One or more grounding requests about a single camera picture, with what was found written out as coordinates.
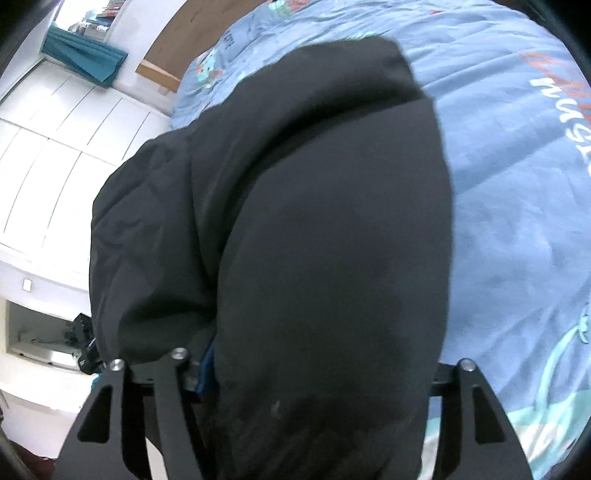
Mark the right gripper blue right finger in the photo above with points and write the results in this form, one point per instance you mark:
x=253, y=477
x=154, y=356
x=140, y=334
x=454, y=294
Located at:
x=446, y=381

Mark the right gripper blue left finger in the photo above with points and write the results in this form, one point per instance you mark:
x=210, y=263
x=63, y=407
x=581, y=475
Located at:
x=172, y=381

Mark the black puffer coat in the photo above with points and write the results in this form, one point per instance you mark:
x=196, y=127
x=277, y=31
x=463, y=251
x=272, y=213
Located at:
x=301, y=233

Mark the white wardrobe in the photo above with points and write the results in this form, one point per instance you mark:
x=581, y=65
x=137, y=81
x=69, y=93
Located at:
x=61, y=138

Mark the left teal curtain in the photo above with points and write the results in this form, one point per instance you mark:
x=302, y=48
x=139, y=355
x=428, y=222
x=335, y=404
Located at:
x=94, y=61

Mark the blue cartoon bed cover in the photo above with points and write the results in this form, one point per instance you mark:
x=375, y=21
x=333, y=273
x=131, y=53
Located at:
x=514, y=110

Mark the wooden headboard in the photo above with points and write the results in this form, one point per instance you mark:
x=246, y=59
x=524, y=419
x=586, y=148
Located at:
x=192, y=30

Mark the row of books on shelf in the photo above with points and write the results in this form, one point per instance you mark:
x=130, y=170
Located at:
x=97, y=22

